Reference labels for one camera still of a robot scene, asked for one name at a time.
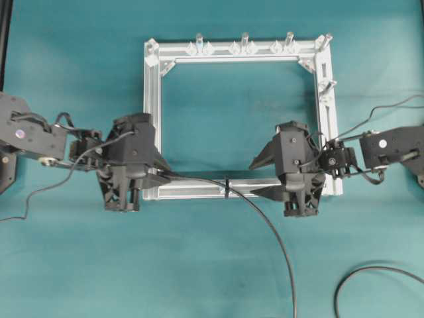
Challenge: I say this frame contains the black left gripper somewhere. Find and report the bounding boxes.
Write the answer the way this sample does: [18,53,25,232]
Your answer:
[97,113,184,212]

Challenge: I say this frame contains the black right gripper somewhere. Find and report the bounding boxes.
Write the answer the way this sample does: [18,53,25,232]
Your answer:
[248,121,326,217]

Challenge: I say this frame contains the black USB cable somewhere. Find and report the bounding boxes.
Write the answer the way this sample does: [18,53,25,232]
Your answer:
[155,167,424,318]

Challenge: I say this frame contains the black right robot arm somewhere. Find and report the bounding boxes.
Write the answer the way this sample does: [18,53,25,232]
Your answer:
[249,121,423,217]

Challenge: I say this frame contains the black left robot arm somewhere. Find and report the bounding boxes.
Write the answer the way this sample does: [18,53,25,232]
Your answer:
[1,94,177,212]

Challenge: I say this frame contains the black zip tie loop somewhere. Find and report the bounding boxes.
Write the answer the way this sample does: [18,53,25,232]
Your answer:
[225,178,231,199]

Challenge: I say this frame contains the clear acrylic peg right side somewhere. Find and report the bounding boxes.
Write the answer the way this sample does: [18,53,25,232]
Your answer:
[318,79,337,98]

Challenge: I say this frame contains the clear acrylic peg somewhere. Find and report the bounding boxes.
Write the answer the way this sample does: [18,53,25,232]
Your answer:
[228,32,258,55]
[318,79,337,98]
[270,31,300,54]
[185,33,215,56]

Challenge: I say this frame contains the clear acrylic peg left corner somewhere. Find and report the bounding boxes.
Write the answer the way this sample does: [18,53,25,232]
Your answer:
[144,38,160,67]

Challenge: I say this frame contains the clear acrylic peg corner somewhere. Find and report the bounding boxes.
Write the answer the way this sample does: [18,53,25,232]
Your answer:
[315,33,333,52]
[144,38,160,67]

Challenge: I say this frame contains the right arm thin grey cable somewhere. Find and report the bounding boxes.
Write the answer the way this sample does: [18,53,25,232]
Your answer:
[306,95,424,163]

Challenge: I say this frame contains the arm thin grey cable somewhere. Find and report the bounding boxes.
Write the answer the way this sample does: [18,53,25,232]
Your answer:
[306,95,424,163]
[0,131,138,223]

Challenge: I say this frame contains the left arm thin grey cable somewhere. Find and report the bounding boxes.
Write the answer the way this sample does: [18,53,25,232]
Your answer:
[0,131,138,223]

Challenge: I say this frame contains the rectangular aluminium extrusion frame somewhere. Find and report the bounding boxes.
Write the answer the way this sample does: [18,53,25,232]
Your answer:
[142,38,339,201]

